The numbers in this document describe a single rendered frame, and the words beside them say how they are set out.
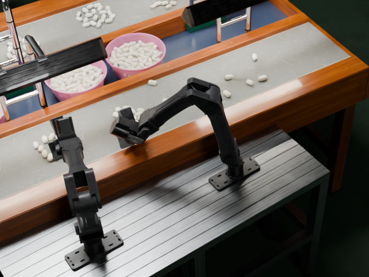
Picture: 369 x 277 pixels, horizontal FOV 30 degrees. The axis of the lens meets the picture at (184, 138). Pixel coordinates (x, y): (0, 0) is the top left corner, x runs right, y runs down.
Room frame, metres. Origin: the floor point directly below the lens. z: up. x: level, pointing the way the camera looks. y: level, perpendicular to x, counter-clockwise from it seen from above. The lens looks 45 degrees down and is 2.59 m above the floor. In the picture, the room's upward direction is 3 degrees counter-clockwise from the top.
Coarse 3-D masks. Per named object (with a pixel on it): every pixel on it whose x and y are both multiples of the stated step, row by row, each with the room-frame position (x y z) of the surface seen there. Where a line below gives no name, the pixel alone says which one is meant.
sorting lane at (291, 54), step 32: (288, 32) 2.52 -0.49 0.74; (320, 32) 2.51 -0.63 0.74; (224, 64) 2.31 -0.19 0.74; (256, 64) 2.30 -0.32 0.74; (288, 64) 2.29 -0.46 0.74; (320, 64) 2.28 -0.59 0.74; (128, 96) 2.14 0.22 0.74; (160, 96) 2.13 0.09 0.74; (224, 96) 2.11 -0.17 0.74; (32, 128) 1.98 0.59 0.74; (96, 128) 1.96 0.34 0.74; (160, 128) 1.94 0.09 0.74; (0, 160) 1.81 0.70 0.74; (32, 160) 1.80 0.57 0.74; (96, 160) 1.78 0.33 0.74; (0, 192) 1.65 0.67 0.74
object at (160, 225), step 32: (192, 160) 1.82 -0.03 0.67; (256, 160) 1.81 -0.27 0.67; (288, 160) 1.80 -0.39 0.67; (128, 192) 1.68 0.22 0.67; (160, 192) 1.67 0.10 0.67; (192, 192) 1.66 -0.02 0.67; (224, 192) 1.66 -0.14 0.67; (256, 192) 1.65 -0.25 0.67; (288, 192) 1.64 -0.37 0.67; (64, 224) 1.55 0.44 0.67; (128, 224) 1.53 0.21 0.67; (160, 224) 1.52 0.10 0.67; (192, 224) 1.52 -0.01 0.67; (224, 224) 1.51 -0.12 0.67; (0, 256) 1.42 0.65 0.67; (32, 256) 1.41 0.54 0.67; (128, 256) 1.39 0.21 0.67; (160, 256) 1.39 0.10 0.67; (192, 256) 1.40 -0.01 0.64
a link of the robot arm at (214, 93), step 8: (208, 88) 1.77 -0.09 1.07; (216, 88) 1.77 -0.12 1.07; (216, 96) 1.73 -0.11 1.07; (224, 112) 1.75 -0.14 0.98; (216, 120) 1.72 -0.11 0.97; (224, 120) 1.73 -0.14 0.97; (216, 128) 1.73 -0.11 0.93; (224, 128) 1.72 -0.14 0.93; (216, 136) 1.73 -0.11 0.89; (224, 136) 1.72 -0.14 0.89; (232, 136) 1.75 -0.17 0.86; (224, 144) 1.72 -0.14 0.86; (232, 144) 1.72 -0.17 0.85; (224, 152) 1.71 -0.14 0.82; (232, 152) 1.71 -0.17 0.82; (224, 160) 1.71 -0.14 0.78
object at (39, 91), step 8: (24, 40) 2.07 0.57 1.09; (32, 40) 2.03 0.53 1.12; (32, 48) 1.99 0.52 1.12; (40, 48) 1.99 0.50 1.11; (32, 56) 2.07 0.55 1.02; (40, 56) 1.94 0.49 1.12; (40, 88) 2.07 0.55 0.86; (24, 96) 2.05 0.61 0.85; (32, 96) 2.06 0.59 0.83; (40, 96) 2.07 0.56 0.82; (0, 104) 2.01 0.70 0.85; (8, 104) 2.01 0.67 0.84; (40, 104) 2.07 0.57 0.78; (8, 112) 2.01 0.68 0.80; (8, 120) 2.00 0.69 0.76
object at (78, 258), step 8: (112, 232) 1.49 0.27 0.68; (96, 240) 1.41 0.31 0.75; (104, 240) 1.46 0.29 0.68; (112, 240) 1.46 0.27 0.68; (120, 240) 1.46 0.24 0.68; (80, 248) 1.43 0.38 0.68; (88, 248) 1.40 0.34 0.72; (96, 248) 1.40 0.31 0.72; (104, 248) 1.42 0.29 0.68; (112, 248) 1.42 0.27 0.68; (64, 256) 1.40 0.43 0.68; (72, 256) 1.40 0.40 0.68; (80, 256) 1.40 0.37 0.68; (88, 256) 1.39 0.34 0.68; (96, 256) 1.39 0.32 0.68; (72, 264) 1.37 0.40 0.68; (80, 264) 1.36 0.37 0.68
